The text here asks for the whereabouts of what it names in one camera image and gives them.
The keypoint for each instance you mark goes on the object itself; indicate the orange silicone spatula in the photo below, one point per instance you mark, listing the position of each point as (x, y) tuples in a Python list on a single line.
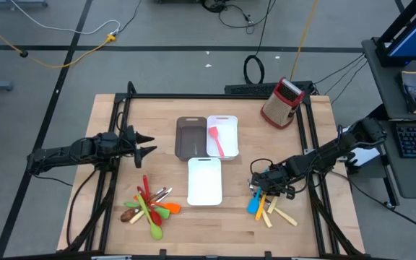
[(173, 208)]

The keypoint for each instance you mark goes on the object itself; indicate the green silicone spoon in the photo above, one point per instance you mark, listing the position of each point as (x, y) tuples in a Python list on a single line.
[(156, 232)]

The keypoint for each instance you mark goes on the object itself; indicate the yellow silicone spatula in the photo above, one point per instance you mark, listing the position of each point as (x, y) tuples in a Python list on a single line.
[(259, 213)]

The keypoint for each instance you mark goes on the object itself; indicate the blue silicone spatula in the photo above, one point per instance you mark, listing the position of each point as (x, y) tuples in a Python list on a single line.
[(253, 207)]

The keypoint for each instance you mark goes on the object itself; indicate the small black floor puck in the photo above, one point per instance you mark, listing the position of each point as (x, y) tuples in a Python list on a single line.
[(24, 54)]

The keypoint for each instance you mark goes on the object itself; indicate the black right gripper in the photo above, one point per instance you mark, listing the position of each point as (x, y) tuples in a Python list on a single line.
[(273, 177)]

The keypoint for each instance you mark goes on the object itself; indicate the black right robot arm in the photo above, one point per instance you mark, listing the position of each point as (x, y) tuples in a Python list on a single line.
[(330, 151)]

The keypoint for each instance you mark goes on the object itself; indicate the coral pink silicone spatula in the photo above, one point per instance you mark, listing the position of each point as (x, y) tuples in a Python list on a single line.
[(214, 133)]

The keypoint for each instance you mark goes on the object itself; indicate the white plastic box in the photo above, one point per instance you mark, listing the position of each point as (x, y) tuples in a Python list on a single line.
[(368, 157)]

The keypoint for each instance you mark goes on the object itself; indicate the green silicone spatula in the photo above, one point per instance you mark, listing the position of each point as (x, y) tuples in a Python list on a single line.
[(164, 213)]

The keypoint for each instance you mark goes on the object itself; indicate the black power strip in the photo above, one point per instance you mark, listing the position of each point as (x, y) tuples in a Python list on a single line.
[(247, 89)]

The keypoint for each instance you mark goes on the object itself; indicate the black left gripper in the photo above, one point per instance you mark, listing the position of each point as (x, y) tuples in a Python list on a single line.
[(138, 160)]

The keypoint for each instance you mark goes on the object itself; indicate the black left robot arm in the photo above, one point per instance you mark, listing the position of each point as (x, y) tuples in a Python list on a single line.
[(70, 150)]

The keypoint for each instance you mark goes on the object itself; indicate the grey computer desk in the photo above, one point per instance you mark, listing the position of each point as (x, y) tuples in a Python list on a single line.
[(385, 90)]

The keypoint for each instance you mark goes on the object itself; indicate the red silicone spoon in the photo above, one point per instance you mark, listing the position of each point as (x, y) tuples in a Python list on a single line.
[(155, 217)]

